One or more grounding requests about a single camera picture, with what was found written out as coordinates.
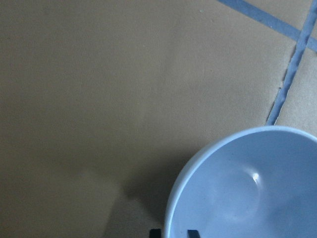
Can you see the blue bowl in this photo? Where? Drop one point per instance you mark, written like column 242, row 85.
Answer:
column 257, row 183

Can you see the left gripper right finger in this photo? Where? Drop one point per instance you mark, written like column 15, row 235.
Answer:
column 193, row 234

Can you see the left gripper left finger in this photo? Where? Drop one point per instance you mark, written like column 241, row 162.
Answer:
column 155, row 233

